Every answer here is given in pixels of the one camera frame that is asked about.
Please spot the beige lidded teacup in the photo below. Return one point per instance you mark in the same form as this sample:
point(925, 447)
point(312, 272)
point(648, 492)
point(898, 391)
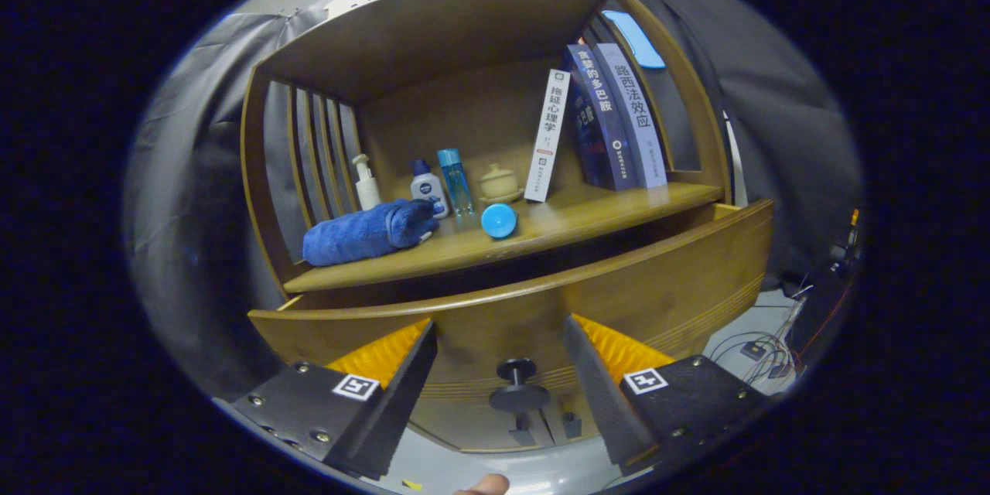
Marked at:
point(500, 184)

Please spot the wooden cabinet door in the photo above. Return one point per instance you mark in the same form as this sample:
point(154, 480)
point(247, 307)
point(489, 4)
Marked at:
point(472, 425)
point(555, 427)

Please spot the wooden drawer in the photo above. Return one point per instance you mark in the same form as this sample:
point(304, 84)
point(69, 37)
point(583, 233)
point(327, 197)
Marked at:
point(526, 317)

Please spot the black drawer knob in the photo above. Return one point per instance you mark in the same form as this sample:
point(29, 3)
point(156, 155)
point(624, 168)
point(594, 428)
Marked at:
point(517, 398)

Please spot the white pump bottle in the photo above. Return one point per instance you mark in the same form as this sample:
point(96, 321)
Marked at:
point(367, 189)

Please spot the white book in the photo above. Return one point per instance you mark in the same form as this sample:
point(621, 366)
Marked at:
point(547, 131)

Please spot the white bottle with blue cap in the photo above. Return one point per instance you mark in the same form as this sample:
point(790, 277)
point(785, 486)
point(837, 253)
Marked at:
point(428, 189)

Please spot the blue folded towel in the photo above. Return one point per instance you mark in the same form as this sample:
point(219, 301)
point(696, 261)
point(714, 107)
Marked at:
point(348, 236)

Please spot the wooden countertop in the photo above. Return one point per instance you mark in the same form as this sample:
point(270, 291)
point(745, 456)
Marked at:
point(580, 216)

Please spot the wooden cabinet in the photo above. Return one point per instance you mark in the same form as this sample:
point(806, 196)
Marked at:
point(464, 108)

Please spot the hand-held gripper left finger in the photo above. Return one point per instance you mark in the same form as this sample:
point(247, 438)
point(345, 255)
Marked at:
point(398, 410)

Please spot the orange and black device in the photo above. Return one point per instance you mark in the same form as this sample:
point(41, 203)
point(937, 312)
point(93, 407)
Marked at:
point(853, 218)

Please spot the lavender book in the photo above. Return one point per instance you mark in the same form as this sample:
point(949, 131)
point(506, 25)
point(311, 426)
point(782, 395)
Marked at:
point(634, 116)

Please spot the blue and white tube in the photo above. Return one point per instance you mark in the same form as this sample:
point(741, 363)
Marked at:
point(499, 220)

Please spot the clear blue bottle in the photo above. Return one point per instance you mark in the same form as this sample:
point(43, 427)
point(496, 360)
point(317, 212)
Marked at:
point(455, 182)

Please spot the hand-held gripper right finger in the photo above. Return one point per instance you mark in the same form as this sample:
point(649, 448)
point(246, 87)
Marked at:
point(599, 402)

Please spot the dark blue book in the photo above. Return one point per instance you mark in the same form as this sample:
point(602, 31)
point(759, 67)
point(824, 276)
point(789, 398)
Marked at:
point(599, 108)

